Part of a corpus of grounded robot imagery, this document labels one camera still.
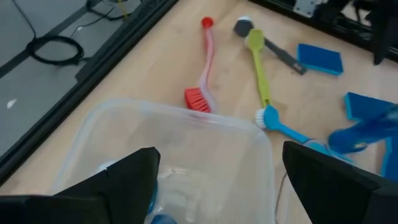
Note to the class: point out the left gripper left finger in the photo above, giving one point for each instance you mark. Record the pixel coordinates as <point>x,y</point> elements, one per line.
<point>118,193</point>

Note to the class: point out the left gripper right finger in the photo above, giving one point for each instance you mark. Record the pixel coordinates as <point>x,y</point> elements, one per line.
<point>335,193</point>

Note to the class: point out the blue dish brush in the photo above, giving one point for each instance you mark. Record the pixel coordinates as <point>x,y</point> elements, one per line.
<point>270,119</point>

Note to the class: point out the green dish brush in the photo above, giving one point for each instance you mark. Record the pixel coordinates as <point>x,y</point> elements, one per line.
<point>261,77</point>

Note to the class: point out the red dish brush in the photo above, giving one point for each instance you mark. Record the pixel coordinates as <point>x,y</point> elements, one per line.
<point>197,99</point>

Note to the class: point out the clear plastic bin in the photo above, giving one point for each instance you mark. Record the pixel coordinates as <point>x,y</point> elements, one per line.
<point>186,140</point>

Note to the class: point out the grey dish brush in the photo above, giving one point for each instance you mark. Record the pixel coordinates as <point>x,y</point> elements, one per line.
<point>242,28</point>

